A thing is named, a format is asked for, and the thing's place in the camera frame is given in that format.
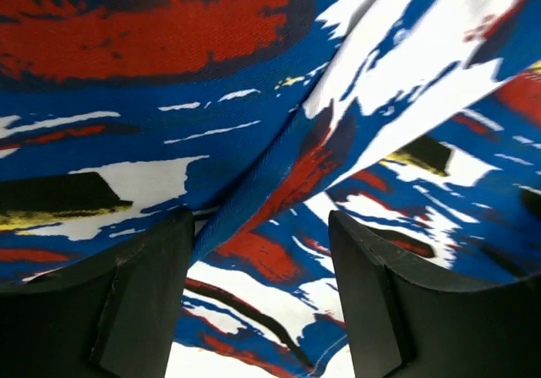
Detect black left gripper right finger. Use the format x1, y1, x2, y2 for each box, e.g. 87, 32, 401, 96
329, 211, 540, 378

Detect blue red white patterned trousers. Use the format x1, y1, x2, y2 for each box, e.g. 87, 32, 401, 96
1, 0, 540, 377

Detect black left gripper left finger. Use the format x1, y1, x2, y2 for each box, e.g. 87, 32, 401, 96
1, 211, 194, 377

